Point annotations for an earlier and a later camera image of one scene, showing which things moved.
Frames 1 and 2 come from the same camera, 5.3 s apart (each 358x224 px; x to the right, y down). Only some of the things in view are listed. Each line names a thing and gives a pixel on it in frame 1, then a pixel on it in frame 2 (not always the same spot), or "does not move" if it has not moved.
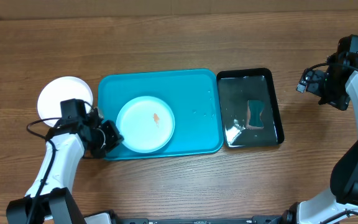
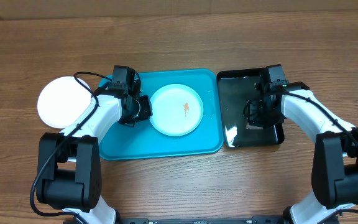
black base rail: [266, 219] does not move
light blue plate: [146, 124] to [177, 109]
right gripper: [341, 102] to [255, 117]
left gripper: [114, 138] to [146, 112]
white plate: [57, 89] does not move
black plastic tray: [236, 88] does not move
